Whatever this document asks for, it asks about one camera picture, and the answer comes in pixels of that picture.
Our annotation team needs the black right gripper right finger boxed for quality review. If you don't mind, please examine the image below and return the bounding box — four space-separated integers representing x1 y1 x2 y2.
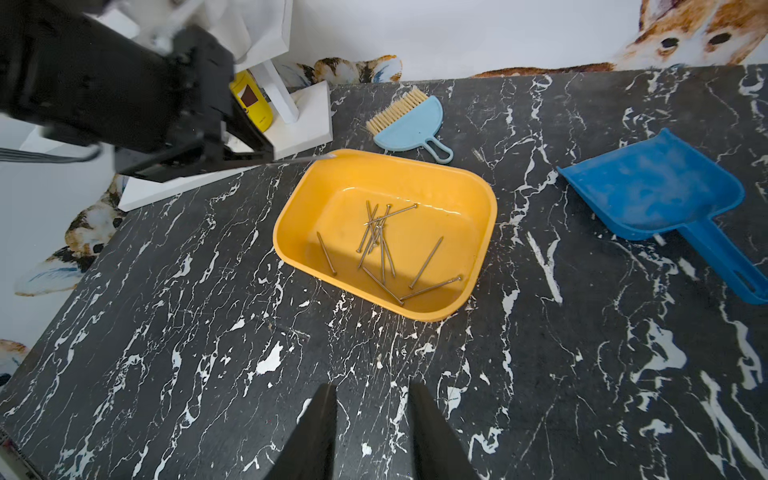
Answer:
408 381 479 479

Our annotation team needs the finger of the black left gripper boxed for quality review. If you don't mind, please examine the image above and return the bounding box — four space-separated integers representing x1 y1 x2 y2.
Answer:
224 110 274 162
116 149 273 183

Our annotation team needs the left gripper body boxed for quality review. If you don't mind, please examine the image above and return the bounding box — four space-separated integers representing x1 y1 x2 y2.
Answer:
113 25 236 171

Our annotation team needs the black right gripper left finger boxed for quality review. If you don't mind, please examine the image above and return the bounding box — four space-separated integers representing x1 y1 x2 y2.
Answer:
266 383 337 479

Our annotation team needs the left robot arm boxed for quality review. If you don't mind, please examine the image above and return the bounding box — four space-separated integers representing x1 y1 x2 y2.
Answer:
1 1 274 182

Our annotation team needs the yellow plastic storage box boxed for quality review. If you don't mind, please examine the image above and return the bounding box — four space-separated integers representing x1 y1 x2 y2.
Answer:
273 149 498 322

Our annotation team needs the white tiered shelf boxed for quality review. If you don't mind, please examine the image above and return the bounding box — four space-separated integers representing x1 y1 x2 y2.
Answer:
17 0 334 213

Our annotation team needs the light blue hand brush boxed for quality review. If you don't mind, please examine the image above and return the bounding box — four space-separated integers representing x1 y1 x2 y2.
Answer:
366 87 454 165

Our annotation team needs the blue plastic scoop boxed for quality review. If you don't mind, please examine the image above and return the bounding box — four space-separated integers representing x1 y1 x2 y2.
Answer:
560 129 767 305

